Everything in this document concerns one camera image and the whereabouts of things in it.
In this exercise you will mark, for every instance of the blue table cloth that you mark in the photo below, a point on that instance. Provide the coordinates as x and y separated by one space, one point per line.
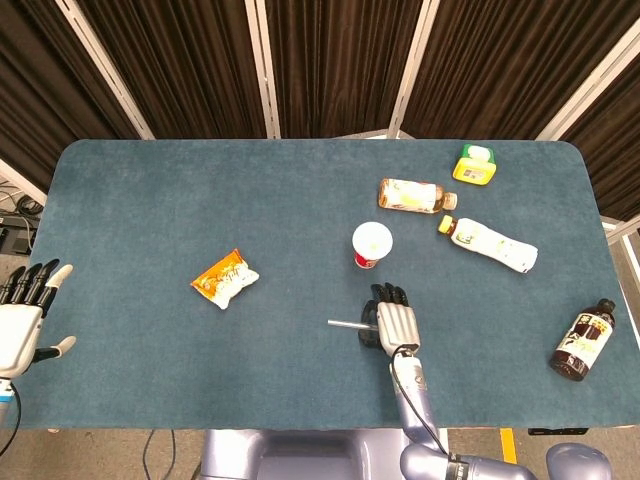
200 375

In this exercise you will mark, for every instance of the orange white snack packet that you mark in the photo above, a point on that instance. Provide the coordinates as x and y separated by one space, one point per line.
225 280

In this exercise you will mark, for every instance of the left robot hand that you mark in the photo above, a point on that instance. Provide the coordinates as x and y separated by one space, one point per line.
20 325

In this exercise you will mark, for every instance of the dark brown bottle black cap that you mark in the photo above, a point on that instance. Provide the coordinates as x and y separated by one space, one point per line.
582 340

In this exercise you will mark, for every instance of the yellow green plastic box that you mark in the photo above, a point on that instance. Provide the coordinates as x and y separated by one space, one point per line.
475 172

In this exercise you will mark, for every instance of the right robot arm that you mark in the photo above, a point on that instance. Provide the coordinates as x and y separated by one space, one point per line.
415 400

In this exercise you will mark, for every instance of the tea bottle beige cap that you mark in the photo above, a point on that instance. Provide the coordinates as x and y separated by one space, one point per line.
410 195

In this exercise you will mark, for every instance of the dark curtain partition panel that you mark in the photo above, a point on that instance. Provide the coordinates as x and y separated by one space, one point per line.
180 65
615 150
45 90
495 65
340 65

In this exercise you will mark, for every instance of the tea bottle yellow cap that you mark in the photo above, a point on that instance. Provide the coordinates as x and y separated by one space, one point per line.
490 245

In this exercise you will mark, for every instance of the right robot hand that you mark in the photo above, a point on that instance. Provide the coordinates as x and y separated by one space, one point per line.
397 325

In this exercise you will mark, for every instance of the black floor power box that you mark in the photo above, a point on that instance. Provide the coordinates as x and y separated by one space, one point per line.
17 237

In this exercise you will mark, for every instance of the clear plastic straw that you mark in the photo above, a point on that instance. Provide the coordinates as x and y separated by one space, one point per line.
345 324

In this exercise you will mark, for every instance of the red paper cup white lid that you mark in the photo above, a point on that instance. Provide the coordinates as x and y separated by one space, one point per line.
372 240

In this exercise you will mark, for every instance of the grey robot torso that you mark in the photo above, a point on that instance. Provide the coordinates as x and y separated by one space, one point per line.
300 455

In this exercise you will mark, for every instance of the black table control panel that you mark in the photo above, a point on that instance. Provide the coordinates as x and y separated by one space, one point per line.
557 430

